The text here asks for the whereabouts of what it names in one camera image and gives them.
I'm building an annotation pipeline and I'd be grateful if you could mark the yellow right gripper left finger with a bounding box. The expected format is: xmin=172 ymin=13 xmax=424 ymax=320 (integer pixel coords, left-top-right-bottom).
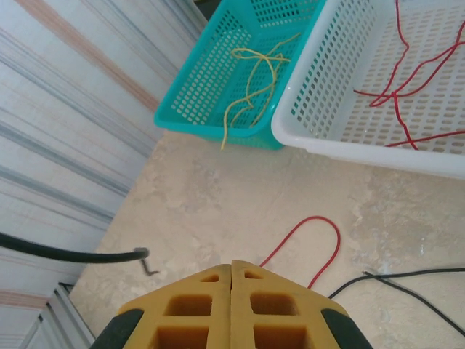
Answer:
xmin=89 ymin=264 xmax=233 ymax=349

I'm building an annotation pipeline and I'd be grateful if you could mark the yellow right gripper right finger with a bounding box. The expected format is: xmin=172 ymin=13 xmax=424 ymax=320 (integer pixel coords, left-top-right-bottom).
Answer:
xmin=232 ymin=260 xmax=374 ymax=349

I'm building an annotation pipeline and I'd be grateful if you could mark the red cable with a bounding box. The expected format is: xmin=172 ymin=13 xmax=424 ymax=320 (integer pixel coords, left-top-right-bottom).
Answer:
xmin=258 ymin=216 xmax=342 ymax=290
xmin=392 ymin=0 xmax=421 ymax=151
xmin=353 ymin=20 xmax=465 ymax=148

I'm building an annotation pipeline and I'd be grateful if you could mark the black cable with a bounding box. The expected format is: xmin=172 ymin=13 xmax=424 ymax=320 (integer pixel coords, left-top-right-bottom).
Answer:
xmin=328 ymin=268 xmax=465 ymax=300
xmin=364 ymin=270 xmax=465 ymax=337
xmin=0 ymin=232 xmax=160 ymax=276

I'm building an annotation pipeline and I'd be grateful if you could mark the yellow cable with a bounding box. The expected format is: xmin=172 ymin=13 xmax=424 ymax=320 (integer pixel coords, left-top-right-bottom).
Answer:
xmin=220 ymin=54 xmax=279 ymax=151
xmin=230 ymin=32 xmax=302 ymax=128
xmin=232 ymin=47 xmax=291 ymax=65

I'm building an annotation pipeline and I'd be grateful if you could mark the white plastic basket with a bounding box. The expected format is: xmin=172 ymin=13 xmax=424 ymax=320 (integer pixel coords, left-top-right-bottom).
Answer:
xmin=271 ymin=0 xmax=465 ymax=181

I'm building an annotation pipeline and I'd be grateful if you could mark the teal plastic basket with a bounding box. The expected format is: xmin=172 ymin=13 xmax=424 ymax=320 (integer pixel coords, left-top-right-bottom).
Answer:
xmin=154 ymin=0 xmax=328 ymax=152

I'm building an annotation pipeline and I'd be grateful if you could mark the aluminium table edge frame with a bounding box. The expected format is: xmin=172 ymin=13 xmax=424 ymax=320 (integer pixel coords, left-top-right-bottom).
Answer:
xmin=20 ymin=281 xmax=97 ymax=349

